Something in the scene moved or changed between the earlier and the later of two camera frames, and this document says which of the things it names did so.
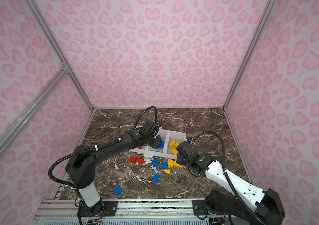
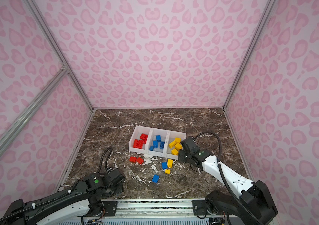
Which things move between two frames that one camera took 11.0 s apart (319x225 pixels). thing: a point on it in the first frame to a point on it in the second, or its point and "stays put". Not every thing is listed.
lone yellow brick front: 171,144 stays put
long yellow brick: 174,152 stays put
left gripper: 157,140 to 120,191
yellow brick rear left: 170,163 stays put
